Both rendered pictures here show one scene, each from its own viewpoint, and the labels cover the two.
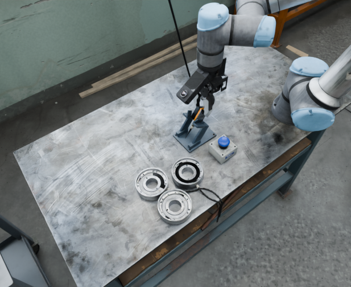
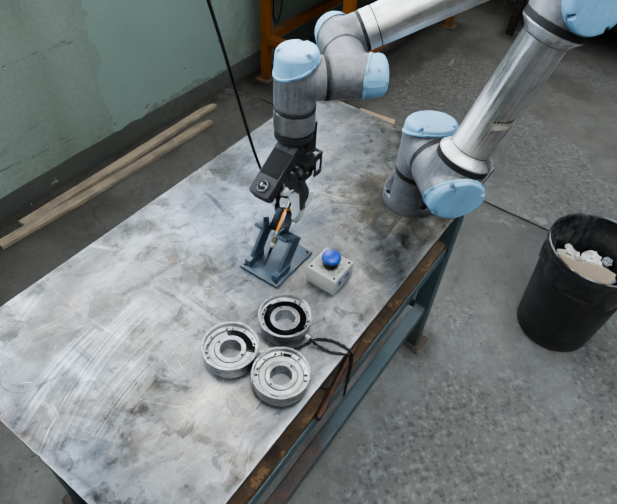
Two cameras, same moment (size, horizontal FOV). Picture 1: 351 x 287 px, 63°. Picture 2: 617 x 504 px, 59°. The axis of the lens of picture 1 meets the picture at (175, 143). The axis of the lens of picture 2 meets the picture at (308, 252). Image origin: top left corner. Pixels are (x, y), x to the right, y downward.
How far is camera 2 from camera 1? 0.21 m
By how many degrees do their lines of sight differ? 16
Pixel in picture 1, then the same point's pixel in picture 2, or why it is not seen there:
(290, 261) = (453, 450)
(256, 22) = (362, 62)
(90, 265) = not seen: outside the picture
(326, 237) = (495, 398)
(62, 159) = (43, 345)
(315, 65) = (439, 121)
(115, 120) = (128, 259)
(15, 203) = not seen: outside the picture
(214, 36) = (304, 89)
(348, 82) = (495, 135)
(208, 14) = (292, 56)
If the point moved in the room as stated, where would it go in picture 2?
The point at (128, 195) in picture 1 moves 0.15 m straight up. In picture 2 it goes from (192, 378) to (183, 331)
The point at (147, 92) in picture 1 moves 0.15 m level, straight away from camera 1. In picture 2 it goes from (173, 204) to (155, 167)
